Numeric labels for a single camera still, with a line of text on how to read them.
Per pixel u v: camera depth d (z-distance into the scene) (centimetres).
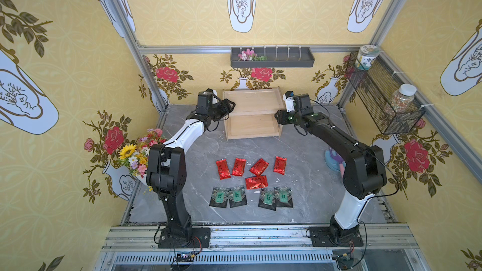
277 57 92
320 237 73
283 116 83
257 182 88
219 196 84
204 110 73
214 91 86
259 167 92
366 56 85
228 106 84
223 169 92
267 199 84
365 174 48
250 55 88
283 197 84
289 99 82
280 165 92
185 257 73
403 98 65
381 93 88
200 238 73
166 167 52
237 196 84
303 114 70
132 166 77
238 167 92
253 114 89
